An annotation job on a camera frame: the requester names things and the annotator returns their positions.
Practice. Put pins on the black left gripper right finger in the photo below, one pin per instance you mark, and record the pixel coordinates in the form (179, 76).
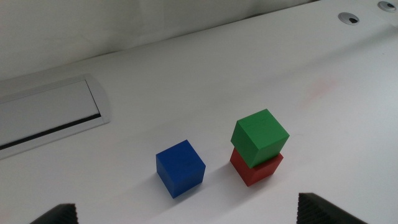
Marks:
(320, 211)

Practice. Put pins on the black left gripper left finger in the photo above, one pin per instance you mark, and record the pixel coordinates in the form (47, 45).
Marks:
(60, 215)

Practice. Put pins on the red cube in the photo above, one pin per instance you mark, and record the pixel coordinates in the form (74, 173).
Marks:
(258, 172)

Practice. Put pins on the green cube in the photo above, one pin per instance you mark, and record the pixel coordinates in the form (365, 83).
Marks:
(259, 137)

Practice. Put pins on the blue cube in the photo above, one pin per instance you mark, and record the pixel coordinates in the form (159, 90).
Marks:
(180, 169)

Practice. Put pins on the white backdrop curtain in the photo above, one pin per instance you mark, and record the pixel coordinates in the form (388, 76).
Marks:
(93, 28)

